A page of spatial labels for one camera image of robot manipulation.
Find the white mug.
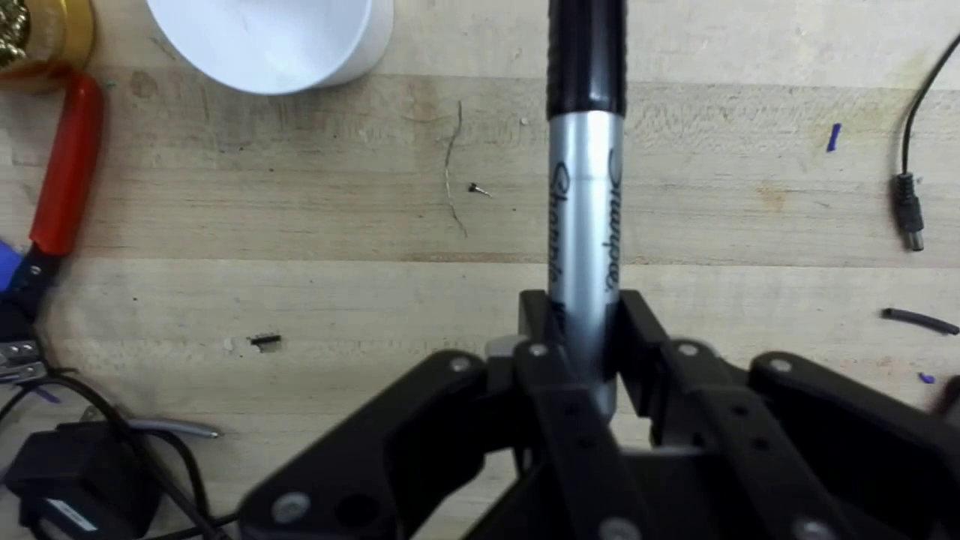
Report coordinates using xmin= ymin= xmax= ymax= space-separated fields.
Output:
xmin=145 ymin=0 xmax=395 ymax=97

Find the black and silver marker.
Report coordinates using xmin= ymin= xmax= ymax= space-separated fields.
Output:
xmin=546 ymin=0 xmax=628 ymax=421

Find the black cable with barrel plug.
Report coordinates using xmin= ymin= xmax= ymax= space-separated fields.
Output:
xmin=892 ymin=33 xmax=960 ymax=252

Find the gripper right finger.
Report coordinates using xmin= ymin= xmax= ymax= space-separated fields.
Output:
xmin=615 ymin=289 xmax=960 ymax=540

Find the blue object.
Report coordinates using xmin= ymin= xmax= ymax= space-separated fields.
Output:
xmin=0 ymin=240 xmax=23 ymax=293

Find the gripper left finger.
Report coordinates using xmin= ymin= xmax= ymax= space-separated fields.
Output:
xmin=238 ymin=289 xmax=652 ymax=540

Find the brass wool tip cleaner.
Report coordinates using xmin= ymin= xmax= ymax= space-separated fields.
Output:
xmin=0 ymin=0 xmax=96 ymax=94

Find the black power adapter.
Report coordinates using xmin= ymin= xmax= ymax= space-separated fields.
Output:
xmin=0 ymin=373 xmax=241 ymax=540

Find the red handled wire stripper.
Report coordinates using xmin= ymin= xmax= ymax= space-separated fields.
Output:
xmin=0 ymin=73 xmax=106 ymax=385

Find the black wire offcut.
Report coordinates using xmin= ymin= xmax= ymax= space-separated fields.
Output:
xmin=881 ymin=307 xmax=960 ymax=336

